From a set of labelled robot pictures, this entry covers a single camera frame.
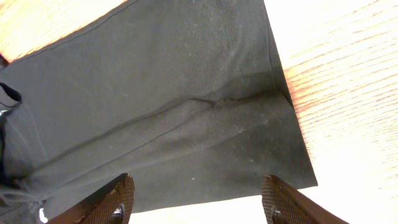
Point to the black t-shirt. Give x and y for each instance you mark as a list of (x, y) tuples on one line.
[(187, 97)]

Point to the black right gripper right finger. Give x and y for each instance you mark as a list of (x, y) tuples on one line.
[(284, 204)]

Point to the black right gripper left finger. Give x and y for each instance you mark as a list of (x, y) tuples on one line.
[(111, 204)]

